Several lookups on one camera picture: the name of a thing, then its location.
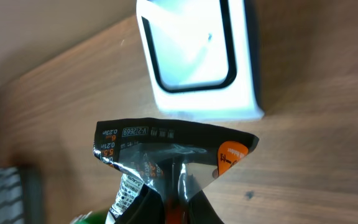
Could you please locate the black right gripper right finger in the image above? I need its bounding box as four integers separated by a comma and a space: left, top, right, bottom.
188, 191, 224, 224

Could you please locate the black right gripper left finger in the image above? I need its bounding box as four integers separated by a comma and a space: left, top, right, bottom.
121, 185, 165, 224

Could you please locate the green lid jar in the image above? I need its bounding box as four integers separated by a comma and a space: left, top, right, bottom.
70, 210, 108, 224

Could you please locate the grey plastic mesh basket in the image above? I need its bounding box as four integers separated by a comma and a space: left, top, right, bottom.
0, 166, 45, 224

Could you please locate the black red snack pouch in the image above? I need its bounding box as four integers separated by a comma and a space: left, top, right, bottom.
93, 118, 259, 223

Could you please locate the white barcode scanner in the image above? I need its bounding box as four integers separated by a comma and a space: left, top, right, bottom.
136, 0, 264, 121

